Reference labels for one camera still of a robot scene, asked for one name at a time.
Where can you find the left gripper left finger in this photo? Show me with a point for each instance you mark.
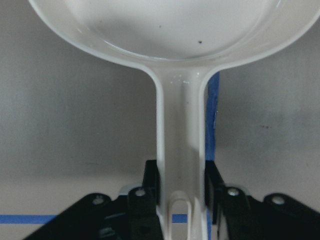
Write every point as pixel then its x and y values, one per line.
pixel 143 221

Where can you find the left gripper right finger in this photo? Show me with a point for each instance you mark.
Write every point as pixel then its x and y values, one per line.
pixel 231 211

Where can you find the white dustpan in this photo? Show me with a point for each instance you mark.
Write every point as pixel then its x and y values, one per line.
pixel 180 44

